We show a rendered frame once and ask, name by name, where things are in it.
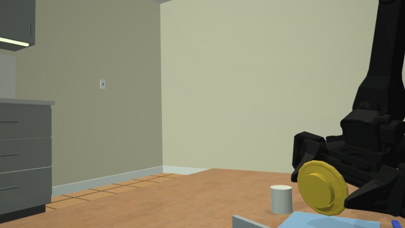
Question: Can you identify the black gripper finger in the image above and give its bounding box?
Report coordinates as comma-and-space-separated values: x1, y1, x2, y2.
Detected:
344, 165, 405, 217
291, 139, 322, 182

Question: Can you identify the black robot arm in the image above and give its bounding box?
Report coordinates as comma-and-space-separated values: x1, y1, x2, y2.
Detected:
326, 0, 405, 168

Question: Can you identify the yellow plate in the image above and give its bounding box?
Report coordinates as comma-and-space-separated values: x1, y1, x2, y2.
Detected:
297, 161, 349, 216

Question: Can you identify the light blue flat mat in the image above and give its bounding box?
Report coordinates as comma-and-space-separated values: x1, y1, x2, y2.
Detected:
278, 211, 381, 228

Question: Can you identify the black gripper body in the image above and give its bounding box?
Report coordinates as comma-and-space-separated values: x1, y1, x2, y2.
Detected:
292, 131, 405, 188

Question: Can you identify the grey cylinder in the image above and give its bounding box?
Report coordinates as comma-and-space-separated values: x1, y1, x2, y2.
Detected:
270, 185, 293, 215

